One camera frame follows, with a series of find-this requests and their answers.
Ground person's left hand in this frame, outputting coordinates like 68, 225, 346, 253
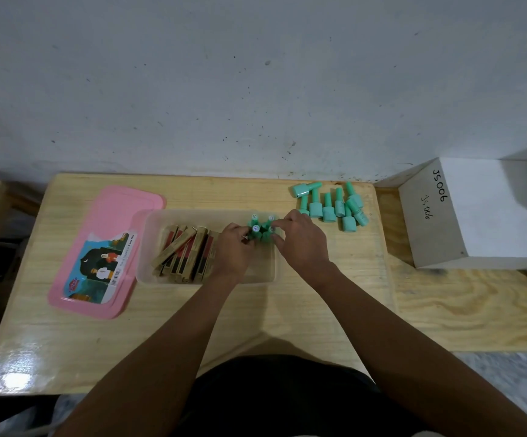
210, 222, 255, 283

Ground person's right hand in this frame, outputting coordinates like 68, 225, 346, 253
270, 209, 340, 287

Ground person's right forearm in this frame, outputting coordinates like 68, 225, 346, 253
310, 263, 527, 437

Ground person's left forearm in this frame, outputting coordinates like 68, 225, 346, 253
54, 267, 242, 437

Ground clear plastic container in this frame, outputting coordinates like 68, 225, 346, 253
134, 208, 277, 286

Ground cluster of green bottles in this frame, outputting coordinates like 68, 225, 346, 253
289, 180, 371, 234

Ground row of gold lipstick boxes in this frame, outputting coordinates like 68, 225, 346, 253
151, 224, 221, 284

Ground pink lid with picture label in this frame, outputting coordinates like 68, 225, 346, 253
47, 185, 168, 320

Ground person's black shorts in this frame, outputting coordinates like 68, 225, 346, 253
167, 354, 430, 437

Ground white cardboard box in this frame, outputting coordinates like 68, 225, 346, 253
397, 157, 527, 270

